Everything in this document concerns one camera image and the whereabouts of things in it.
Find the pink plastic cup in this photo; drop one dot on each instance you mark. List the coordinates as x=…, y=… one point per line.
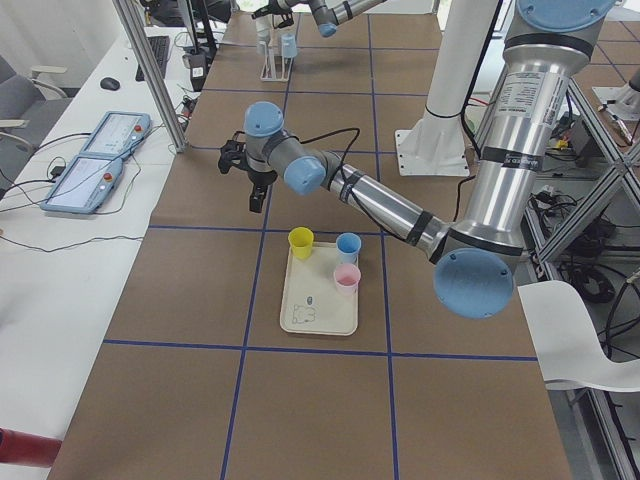
x=347, y=277

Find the white wire cup rack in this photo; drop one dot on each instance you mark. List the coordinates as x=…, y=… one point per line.
x=275, y=68

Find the red cylinder object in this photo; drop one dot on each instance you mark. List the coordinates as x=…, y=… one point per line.
x=24, y=449

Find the blue teach pendant lower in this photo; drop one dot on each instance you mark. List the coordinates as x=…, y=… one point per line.
x=84, y=185

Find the grey office chair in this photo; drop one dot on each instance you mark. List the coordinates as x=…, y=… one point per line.
x=30, y=108

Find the cream plastic tray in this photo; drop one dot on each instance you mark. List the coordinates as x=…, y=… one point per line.
x=311, y=302

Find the light blue plastic cup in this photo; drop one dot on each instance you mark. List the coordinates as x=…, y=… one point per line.
x=288, y=46

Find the blue teach pendant upper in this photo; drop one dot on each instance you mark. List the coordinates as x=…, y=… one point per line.
x=117, y=133

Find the blue cup near base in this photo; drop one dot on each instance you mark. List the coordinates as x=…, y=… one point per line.
x=348, y=245

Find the black keyboard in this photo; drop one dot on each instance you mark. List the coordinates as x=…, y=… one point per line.
x=160, y=49

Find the yellow plastic cup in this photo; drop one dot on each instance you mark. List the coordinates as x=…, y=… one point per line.
x=301, y=241

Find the black computer mouse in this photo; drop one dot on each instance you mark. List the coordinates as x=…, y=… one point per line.
x=110, y=84

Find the blue teach pendant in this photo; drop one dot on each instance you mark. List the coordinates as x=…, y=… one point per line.
x=117, y=133
x=84, y=185

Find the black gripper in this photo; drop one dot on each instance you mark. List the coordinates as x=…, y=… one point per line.
x=276, y=10
x=261, y=178

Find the aluminium frame post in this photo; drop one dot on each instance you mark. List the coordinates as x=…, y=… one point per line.
x=134, y=29

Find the cream white cup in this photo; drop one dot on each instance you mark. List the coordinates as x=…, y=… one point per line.
x=263, y=32

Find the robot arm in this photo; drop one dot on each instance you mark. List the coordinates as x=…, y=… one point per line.
x=547, y=43
x=326, y=18

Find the aluminium strut rack frame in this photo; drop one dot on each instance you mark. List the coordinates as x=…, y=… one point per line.
x=587, y=235

